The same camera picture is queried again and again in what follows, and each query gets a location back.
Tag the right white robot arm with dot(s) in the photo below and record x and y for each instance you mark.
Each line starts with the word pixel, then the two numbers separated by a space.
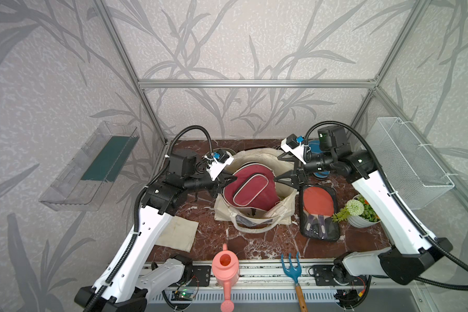
pixel 336 147

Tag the blue hand rake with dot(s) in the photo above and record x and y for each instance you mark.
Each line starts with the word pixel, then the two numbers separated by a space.
pixel 294 272

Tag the clear plastic shelf tray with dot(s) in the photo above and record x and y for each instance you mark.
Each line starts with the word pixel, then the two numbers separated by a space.
pixel 88 178

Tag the olive green paddle case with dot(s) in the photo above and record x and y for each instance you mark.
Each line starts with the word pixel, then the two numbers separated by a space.
pixel 229 150

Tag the beige gardening glove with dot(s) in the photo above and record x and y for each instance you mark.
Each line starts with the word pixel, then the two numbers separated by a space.
pixel 179 234

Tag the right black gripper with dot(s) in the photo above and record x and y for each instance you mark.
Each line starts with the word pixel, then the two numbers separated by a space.
pixel 301 171

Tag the maroon paddle case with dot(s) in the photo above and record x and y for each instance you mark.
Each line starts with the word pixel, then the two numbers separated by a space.
pixel 253 188

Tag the potted flower plant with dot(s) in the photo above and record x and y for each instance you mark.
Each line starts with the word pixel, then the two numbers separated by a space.
pixel 358 212

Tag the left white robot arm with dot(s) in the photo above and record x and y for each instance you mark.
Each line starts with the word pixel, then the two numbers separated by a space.
pixel 155 206

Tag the white wire basket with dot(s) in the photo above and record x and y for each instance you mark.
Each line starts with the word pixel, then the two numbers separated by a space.
pixel 409 166

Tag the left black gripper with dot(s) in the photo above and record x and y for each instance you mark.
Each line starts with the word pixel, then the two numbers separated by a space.
pixel 217 184

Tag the pink watering can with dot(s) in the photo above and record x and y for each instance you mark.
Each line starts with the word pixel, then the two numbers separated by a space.
pixel 226 269

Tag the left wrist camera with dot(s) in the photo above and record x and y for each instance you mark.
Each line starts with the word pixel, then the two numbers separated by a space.
pixel 217 162

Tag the clear case red paddles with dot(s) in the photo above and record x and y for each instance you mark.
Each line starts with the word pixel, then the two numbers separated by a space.
pixel 316 206

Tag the beige canvas tote bag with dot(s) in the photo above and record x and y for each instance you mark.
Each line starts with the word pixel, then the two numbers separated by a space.
pixel 253 220

